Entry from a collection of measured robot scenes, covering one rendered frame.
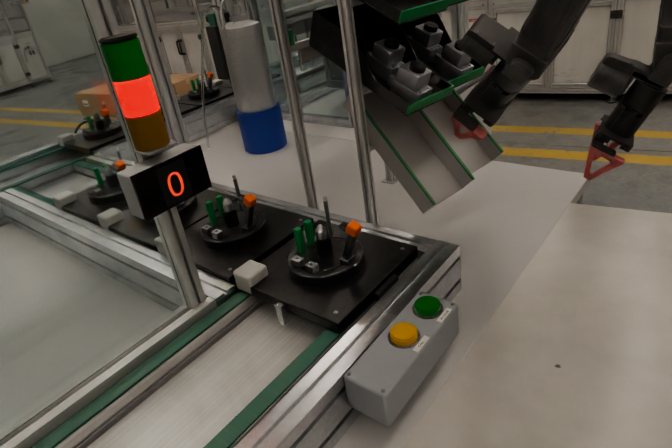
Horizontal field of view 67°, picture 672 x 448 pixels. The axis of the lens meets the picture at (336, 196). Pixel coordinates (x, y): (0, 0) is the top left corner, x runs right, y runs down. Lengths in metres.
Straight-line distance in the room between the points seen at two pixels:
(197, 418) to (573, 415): 0.52
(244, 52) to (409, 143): 0.81
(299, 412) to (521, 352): 0.38
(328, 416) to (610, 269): 0.62
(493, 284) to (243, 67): 1.09
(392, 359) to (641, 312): 0.46
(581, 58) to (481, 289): 3.83
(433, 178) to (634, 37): 3.72
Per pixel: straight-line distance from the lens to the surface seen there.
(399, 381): 0.72
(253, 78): 1.73
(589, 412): 0.83
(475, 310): 0.97
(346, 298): 0.83
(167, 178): 0.77
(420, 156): 1.07
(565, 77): 4.77
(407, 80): 0.94
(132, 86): 0.74
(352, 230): 0.82
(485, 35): 0.83
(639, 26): 4.66
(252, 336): 0.89
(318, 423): 0.73
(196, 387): 0.84
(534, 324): 0.95
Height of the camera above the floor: 1.48
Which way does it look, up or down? 26 degrees down
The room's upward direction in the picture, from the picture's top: 9 degrees counter-clockwise
